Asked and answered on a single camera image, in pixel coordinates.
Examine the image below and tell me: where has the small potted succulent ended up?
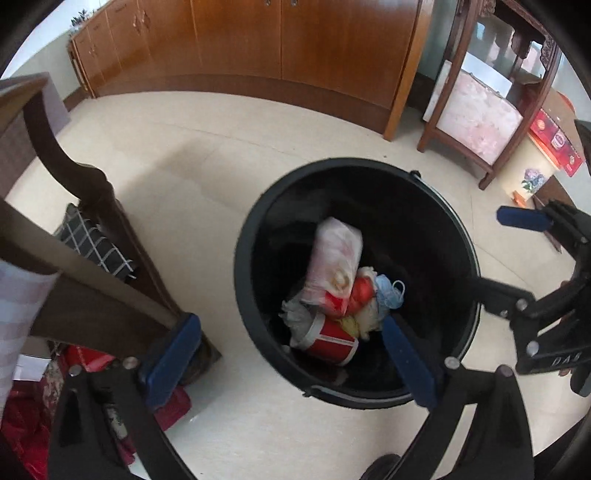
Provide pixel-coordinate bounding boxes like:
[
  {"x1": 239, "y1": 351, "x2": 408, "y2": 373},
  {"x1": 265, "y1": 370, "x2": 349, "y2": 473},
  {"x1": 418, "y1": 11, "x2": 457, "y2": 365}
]
[{"x1": 69, "y1": 9, "x2": 97, "y2": 36}]

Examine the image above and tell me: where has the yellow cloth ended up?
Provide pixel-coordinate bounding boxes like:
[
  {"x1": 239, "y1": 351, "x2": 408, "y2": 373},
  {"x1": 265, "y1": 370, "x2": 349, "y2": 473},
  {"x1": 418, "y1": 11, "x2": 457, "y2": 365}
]
[{"x1": 337, "y1": 316, "x2": 369, "y2": 340}]

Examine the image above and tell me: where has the black checkered cushion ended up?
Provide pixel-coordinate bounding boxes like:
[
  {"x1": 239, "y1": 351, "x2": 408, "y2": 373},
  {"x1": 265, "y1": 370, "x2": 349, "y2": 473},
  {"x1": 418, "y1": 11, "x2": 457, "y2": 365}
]
[{"x1": 54, "y1": 203, "x2": 136, "y2": 283}]

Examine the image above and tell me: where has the black plastic bucket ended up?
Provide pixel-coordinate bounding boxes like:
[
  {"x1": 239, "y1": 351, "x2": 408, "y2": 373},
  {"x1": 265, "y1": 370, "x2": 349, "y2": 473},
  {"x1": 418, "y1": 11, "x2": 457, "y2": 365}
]
[{"x1": 235, "y1": 158, "x2": 480, "y2": 410}]

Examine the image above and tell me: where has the red cloth under table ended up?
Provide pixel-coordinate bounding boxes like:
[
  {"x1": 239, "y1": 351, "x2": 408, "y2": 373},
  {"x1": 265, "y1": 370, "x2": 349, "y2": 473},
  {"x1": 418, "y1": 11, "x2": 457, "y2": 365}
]
[{"x1": 1, "y1": 346, "x2": 191, "y2": 479}]

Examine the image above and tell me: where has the brown paper bag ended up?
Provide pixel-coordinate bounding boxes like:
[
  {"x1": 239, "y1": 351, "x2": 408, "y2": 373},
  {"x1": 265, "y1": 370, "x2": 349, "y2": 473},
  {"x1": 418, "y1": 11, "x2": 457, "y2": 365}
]
[{"x1": 280, "y1": 295, "x2": 314, "y2": 342}]

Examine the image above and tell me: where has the cardboard box with red packs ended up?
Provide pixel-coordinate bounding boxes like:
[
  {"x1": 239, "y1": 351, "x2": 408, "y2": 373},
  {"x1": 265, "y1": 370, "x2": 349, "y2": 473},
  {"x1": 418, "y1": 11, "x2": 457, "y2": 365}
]
[{"x1": 530, "y1": 89, "x2": 585, "y2": 178}]

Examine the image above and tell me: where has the white tissue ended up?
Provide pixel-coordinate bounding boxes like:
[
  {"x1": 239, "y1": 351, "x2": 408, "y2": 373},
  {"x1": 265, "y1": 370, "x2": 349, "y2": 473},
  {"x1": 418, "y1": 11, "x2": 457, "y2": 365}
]
[{"x1": 354, "y1": 267, "x2": 383, "y2": 340}]

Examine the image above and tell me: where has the pink floral bag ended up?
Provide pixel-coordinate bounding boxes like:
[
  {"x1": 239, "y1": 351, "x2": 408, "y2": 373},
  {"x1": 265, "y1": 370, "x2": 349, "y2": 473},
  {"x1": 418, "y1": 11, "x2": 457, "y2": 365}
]
[{"x1": 438, "y1": 53, "x2": 523, "y2": 165}]

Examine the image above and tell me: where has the floral cream waste bin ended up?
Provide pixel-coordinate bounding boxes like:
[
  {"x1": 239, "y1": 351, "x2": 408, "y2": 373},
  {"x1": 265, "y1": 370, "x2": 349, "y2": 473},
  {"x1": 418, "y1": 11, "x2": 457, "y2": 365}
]
[{"x1": 497, "y1": 134, "x2": 559, "y2": 208}]

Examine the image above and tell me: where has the carved wooden side stand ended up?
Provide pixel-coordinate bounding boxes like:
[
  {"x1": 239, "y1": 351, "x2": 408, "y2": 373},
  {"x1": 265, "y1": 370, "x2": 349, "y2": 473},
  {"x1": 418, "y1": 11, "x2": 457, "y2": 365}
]
[{"x1": 418, "y1": 1, "x2": 562, "y2": 189}]

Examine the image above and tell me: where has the red mesh bag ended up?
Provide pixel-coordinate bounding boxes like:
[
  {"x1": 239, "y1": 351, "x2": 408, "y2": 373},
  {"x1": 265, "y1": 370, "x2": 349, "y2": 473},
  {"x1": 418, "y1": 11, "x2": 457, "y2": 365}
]
[{"x1": 346, "y1": 276, "x2": 375, "y2": 316}]

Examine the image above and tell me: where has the pink white snack bag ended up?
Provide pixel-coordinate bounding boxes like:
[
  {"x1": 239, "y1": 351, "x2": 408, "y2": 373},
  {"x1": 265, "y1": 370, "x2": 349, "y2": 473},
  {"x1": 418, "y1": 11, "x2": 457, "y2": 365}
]
[{"x1": 301, "y1": 218, "x2": 363, "y2": 317}]

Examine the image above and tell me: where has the patterned red rug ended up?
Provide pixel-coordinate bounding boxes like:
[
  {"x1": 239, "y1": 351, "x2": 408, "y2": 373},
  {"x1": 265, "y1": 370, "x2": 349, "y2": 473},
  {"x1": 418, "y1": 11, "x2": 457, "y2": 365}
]
[{"x1": 40, "y1": 359, "x2": 135, "y2": 465}]

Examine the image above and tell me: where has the brown tile sample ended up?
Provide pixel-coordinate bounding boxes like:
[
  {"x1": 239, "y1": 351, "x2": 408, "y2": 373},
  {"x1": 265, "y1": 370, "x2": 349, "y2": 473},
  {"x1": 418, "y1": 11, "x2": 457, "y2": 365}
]
[{"x1": 532, "y1": 191, "x2": 578, "y2": 255}]

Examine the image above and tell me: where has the long wooden sideboard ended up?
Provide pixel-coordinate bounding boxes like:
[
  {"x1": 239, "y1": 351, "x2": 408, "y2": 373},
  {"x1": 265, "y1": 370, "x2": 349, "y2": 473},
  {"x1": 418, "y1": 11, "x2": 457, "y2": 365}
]
[{"x1": 68, "y1": 1, "x2": 433, "y2": 140}]

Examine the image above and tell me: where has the light blue face mask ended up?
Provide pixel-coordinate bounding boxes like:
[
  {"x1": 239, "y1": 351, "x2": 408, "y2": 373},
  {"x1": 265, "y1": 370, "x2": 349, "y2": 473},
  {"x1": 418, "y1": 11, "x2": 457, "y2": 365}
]
[{"x1": 376, "y1": 275, "x2": 406, "y2": 320}]

